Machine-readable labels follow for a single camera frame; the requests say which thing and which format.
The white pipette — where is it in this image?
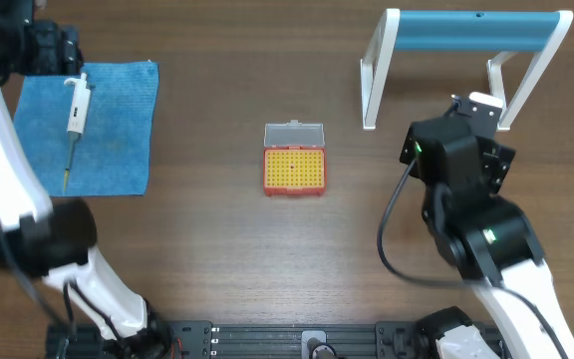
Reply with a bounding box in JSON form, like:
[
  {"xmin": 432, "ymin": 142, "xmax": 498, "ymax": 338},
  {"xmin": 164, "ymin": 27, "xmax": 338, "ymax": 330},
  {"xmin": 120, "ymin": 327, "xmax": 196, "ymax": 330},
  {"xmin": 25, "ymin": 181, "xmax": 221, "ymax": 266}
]
[{"xmin": 61, "ymin": 72, "xmax": 94, "ymax": 195}]

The red and yellow tip box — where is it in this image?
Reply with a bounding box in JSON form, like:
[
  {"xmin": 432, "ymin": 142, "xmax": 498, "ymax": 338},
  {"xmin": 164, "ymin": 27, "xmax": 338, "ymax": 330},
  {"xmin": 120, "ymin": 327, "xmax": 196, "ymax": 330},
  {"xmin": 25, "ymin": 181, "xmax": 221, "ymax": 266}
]
[{"xmin": 262, "ymin": 119, "xmax": 328, "ymax": 198}]

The blue cloth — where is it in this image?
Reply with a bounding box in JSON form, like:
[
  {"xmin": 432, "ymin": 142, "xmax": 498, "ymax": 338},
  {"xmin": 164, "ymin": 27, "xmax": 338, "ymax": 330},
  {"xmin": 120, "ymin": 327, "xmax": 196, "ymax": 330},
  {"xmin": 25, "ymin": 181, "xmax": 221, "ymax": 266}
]
[{"xmin": 12, "ymin": 60, "xmax": 160, "ymax": 197}]

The white and blue stand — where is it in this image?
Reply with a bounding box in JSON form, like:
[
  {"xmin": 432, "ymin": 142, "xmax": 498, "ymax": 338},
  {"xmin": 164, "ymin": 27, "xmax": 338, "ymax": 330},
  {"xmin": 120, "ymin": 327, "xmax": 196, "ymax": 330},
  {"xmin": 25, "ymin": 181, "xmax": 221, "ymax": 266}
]
[{"xmin": 360, "ymin": 7, "xmax": 574, "ymax": 133}]

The black cable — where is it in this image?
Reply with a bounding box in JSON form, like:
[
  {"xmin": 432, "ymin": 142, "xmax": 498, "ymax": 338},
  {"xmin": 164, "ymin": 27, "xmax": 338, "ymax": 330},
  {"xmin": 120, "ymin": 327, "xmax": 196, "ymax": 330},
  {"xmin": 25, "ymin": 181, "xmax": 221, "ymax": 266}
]
[
  {"xmin": 0, "ymin": 142, "xmax": 77, "ymax": 346},
  {"xmin": 376, "ymin": 158, "xmax": 570, "ymax": 359}
]

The mounting rail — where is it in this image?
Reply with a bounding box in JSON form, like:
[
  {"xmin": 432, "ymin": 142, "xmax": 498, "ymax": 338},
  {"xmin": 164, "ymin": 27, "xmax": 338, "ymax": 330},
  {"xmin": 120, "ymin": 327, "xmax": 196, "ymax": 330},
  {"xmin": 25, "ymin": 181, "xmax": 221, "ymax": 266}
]
[{"xmin": 45, "ymin": 319, "xmax": 510, "ymax": 359}]

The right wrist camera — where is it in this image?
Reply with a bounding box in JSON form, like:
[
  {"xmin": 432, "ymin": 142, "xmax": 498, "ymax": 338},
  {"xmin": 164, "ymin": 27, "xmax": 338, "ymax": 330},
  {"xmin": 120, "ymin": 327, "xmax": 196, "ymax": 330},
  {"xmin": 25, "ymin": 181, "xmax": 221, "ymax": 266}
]
[{"xmin": 467, "ymin": 91, "xmax": 505, "ymax": 113}]

